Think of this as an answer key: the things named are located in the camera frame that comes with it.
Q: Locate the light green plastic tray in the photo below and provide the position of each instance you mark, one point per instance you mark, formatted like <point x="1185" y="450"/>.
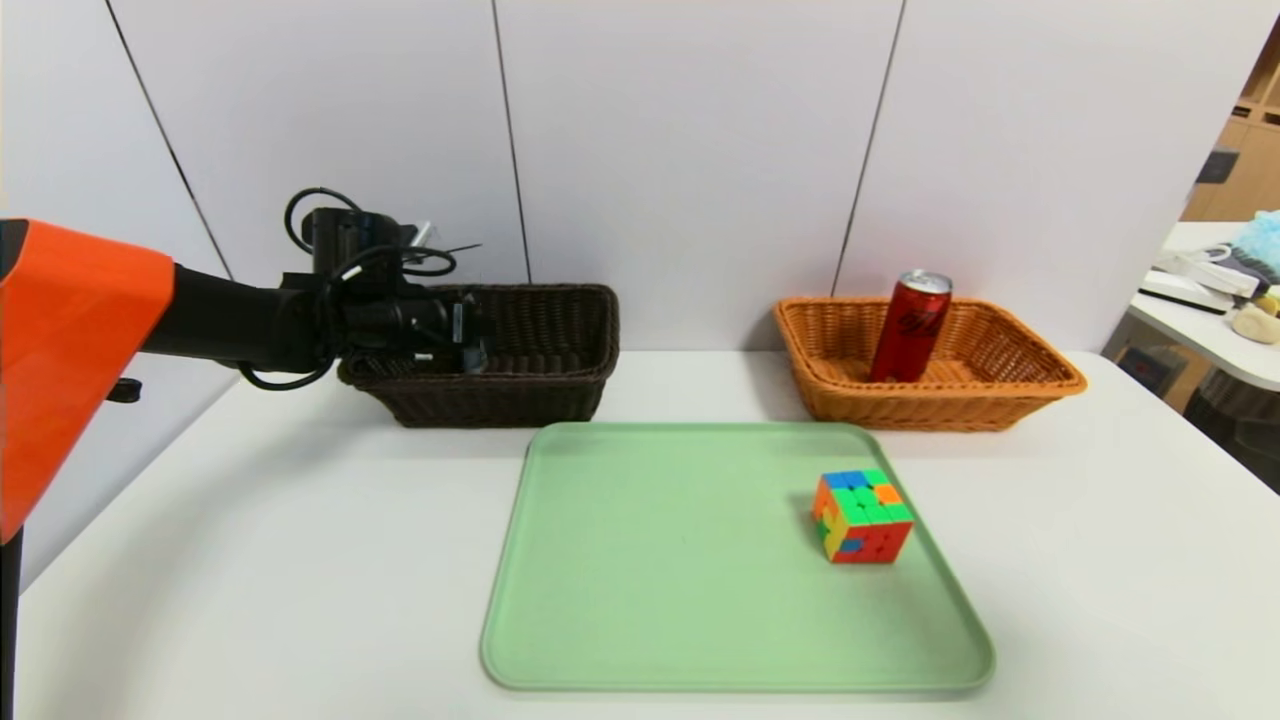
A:
<point x="680" y="580"/>

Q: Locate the multicoloured puzzle cube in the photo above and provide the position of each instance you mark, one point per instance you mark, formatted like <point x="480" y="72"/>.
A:
<point x="865" y="515"/>

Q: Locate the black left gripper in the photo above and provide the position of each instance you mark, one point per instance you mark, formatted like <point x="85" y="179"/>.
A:
<point x="460" y="327"/>

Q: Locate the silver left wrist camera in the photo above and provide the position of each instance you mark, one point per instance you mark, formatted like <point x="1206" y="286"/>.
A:
<point x="420" y="236"/>

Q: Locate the orange wicker basket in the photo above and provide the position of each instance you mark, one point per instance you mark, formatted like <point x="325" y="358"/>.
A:
<point x="1000" y="390"/>

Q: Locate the light blue fluffy duster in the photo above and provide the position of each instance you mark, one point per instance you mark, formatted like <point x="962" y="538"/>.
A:
<point x="1260" y="245"/>

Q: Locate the dark brown wicker basket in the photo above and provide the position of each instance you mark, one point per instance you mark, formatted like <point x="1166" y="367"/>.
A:
<point x="540" y="350"/>

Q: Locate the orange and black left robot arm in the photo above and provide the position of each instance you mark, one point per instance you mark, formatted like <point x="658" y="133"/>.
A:
<point x="80" y="350"/>

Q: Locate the wooden shelving unit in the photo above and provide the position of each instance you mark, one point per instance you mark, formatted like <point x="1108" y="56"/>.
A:
<point x="1250" y="150"/>

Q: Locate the beige plush toy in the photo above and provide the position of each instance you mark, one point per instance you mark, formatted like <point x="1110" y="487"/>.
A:
<point x="1258" y="322"/>

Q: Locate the white side table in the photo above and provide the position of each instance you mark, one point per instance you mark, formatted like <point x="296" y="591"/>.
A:
<point x="1200" y="340"/>

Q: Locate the red soda can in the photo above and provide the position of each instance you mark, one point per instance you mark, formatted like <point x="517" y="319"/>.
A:
<point x="910" y="330"/>

